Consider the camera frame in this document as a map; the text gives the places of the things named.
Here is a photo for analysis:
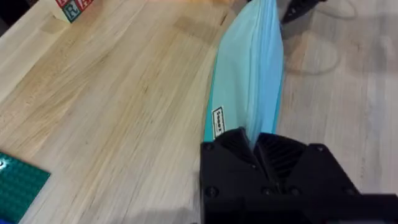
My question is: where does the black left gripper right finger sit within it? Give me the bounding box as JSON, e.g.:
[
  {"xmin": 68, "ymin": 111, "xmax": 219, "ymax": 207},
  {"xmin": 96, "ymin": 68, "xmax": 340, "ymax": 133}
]
[{"xmin": 253, "ymin": 132, "xmax": 362, "ymax": 200}]

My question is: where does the green board with blocks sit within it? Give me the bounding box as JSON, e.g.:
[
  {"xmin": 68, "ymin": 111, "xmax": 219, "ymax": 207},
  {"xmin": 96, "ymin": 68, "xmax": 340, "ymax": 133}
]
[{"xmin": 0, "ymin": 151, "xmax": 51, "ymax": 224}]

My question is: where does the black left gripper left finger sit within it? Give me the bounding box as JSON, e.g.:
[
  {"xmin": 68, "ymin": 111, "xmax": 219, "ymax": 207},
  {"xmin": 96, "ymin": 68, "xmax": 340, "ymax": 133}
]
[{"xmin": 200, "ymin": 127, "xmax": 272, "ymax": 203}]

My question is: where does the heap of alphabet toy blocks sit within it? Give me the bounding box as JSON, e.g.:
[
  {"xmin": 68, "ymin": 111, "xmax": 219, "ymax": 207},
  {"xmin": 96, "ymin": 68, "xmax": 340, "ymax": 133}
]
[{"xmin": 55, "ymin": 0, "xmax": 95, "ymax": 24}]

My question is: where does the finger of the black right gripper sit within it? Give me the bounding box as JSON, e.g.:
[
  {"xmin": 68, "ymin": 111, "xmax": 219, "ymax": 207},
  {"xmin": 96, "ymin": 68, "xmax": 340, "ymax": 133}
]
[{"xmin": 280, "ymin": 0, "xmax": 328, "ymax": 25}]

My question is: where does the teal soft zip bag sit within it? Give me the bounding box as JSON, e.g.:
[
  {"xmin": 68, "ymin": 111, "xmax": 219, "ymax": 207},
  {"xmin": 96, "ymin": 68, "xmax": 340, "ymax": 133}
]
[{"xmin": 203, "ymin": 0, "xmax": 285, "ymax": 147}]

